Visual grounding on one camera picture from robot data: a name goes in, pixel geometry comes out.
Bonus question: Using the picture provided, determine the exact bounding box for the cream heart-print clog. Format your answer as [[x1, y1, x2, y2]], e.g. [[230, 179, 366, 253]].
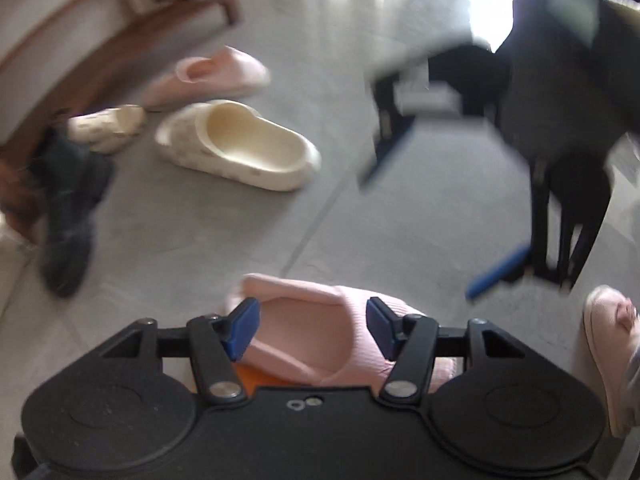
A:
[[155, 100, 322, 192], [66, 104, 147, 155]]

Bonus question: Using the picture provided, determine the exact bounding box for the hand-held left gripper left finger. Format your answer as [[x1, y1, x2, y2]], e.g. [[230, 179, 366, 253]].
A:
[[99, 297, 262, 405]]

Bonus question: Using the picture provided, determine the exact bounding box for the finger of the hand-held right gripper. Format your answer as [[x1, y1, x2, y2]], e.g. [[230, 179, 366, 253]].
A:
[[357, 32, 501, 191], [465, 155, 616, 302]]

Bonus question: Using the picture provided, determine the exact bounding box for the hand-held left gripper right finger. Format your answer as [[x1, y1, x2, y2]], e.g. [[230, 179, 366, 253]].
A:
[[365, 297, 527, 405]]

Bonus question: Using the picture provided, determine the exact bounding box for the black leather ankle boot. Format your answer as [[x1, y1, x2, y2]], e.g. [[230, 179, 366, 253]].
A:
[[37, 127, 117, 298]]

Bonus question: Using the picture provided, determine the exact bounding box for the pink ribbed slipper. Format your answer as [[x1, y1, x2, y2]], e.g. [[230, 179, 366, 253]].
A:
[[222, 273, 458, 393], [142, 45, 272, 112]]

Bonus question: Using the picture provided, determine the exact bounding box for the wooden shoe rack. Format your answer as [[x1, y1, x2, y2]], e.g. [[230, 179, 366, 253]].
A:
[[0, 0, 242, 246]]

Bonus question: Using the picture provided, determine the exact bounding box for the orange rubber slipper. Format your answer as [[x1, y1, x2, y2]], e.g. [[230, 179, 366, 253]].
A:
[[231, 362, 263, 391]]

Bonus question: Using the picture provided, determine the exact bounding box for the person's pink worn slipper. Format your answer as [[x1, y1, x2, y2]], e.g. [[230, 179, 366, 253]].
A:
[[582, 285, 640, 438]]

